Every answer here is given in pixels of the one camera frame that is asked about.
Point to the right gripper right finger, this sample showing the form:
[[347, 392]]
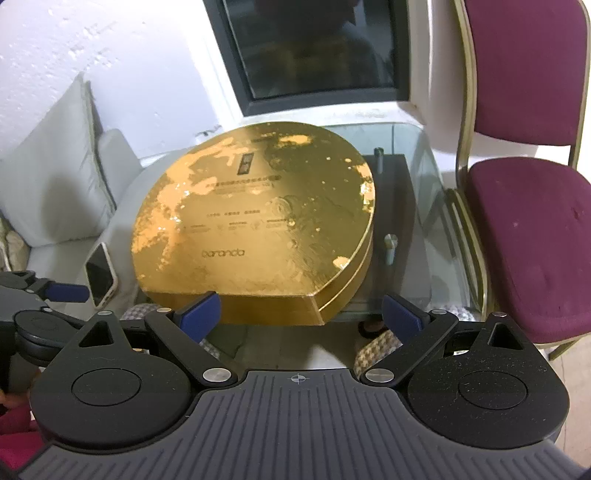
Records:
[[421, 334]]

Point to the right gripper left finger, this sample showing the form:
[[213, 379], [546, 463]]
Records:
[[194, 322]]

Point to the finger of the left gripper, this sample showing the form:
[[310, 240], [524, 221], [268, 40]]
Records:
[[53, 291]]

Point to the gold round box lid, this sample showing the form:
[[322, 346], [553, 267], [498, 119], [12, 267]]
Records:
[[272, 209]]

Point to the grey seat cushion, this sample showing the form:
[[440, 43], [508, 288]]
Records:
[[129, 183]]

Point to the white-cased smartphone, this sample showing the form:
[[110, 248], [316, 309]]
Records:
[[101, 276]]

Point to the right houndstooth trouser knee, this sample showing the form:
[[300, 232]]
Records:
[[386, 343]]

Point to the beige crumpled cloth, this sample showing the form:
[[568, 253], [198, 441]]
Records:
[[15, 251]]

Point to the gold round box base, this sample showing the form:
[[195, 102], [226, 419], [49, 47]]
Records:
[[295, 299]]

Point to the grey back cushion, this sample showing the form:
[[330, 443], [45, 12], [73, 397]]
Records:
[[52, 186]]

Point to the purple banquet chair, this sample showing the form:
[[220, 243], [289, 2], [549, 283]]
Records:
[[520, 206]]

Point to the dark framed window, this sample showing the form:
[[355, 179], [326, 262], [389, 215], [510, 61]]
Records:
[[283, 55]]

